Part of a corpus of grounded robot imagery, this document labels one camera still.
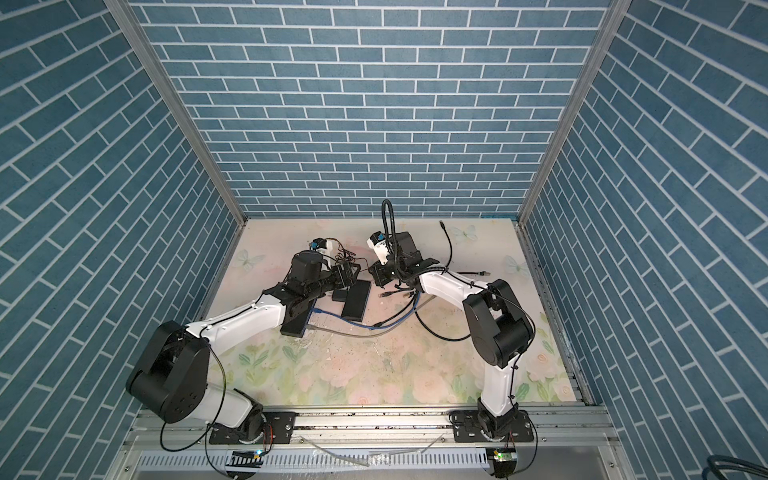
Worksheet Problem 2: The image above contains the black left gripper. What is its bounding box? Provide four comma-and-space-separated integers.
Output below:
304, 260, 361, 302

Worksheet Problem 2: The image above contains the black short ethernet cable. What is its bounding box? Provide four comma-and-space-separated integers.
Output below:
371, 286, 421, 330

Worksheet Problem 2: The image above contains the thick black looped cable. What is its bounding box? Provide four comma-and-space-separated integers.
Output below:
413, 308, 472, 344

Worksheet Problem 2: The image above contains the blue ethernet cable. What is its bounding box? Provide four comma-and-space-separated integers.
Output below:
311, 290, 421, 332

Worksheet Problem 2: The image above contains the black power adapter left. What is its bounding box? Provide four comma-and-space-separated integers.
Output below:
331, 289, 349, 303

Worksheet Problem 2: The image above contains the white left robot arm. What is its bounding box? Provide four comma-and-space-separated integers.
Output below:
126, 250, 361, 429

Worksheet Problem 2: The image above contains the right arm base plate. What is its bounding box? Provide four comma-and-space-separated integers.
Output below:
448, 408, 535, 443

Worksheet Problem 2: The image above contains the grey ethernet cable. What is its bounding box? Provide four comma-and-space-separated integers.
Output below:
307, 293, 439, 339

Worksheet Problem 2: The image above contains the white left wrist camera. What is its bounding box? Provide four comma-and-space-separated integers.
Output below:
309, 238, 341, 257

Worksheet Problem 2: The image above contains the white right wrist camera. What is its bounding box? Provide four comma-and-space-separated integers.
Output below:
367, 231, 393, 265

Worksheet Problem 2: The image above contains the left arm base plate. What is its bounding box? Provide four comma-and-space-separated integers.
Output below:
209, 411, 297, 447

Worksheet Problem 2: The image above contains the thin black ethernet cable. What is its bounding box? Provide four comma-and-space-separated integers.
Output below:
437, 220, 455, 271

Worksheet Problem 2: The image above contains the black network switch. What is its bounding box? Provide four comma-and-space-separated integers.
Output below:
341, 280, 371, 322
280, 303, 315, 338

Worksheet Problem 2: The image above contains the aluminium front rail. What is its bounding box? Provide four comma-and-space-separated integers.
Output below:
124, 402, 620, 450

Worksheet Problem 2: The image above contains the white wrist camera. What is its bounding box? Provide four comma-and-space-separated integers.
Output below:
309, 238, 341, 257
367, 231, 393, 265

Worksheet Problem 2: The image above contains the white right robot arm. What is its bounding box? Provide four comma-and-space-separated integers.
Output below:
367, 231, 535, 418

